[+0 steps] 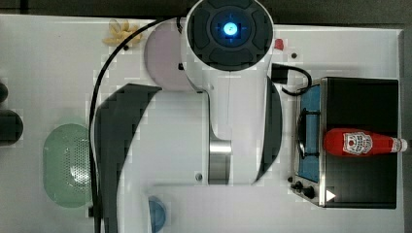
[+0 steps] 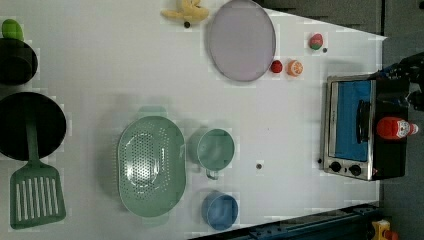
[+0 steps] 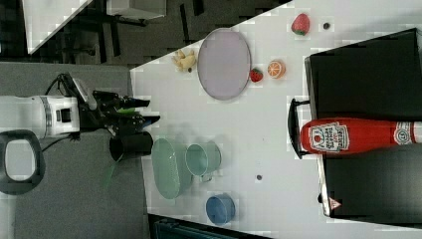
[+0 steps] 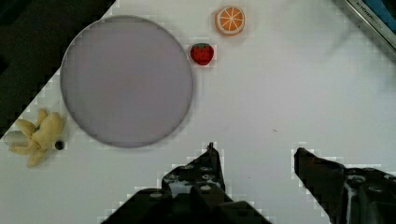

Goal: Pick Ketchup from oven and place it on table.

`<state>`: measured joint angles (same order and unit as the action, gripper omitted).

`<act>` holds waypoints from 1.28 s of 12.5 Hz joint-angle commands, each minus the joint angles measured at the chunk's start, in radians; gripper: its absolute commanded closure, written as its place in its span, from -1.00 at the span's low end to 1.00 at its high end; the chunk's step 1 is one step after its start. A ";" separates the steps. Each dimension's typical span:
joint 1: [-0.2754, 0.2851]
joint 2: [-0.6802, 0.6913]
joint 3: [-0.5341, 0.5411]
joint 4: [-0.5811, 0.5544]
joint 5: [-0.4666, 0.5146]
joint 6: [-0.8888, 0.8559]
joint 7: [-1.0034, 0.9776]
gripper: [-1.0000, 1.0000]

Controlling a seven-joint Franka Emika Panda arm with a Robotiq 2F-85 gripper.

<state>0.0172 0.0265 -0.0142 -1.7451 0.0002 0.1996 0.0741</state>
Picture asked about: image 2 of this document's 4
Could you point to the green slotted spatula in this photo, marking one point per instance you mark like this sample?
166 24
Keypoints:
36 196

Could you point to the yellow red toy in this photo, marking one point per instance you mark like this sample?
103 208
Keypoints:
383 231

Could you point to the yellow plush banana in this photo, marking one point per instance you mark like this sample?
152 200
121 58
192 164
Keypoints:
190 11

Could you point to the green mug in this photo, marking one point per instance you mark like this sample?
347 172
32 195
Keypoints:
211 149

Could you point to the orange toy slice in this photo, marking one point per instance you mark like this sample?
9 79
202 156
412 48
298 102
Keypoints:
294 68

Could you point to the blue cup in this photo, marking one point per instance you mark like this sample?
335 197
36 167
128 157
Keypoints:
219 210

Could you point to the red plush ketchup bottle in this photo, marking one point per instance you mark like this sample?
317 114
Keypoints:
395 128

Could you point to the green toy vegetable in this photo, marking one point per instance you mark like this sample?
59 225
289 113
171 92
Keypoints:
11 29

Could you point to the black toaster oven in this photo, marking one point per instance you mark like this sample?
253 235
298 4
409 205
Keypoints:
352 147

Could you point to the red toy tomato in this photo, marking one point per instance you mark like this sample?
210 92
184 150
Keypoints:
276 66

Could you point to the blue metal frame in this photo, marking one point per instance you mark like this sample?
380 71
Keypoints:
351 223

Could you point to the black frying pan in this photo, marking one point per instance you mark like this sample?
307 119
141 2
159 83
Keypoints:
50 123

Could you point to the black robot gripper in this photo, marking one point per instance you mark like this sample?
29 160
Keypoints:
409 69

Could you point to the black pot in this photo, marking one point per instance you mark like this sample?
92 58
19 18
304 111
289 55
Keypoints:
18 62

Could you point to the green oval colander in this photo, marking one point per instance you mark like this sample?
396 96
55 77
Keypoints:
151 159

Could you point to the red green toy strawberry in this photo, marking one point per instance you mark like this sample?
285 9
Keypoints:
316 41

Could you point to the lilac round plate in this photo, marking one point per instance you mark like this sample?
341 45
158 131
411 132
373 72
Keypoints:
242 40

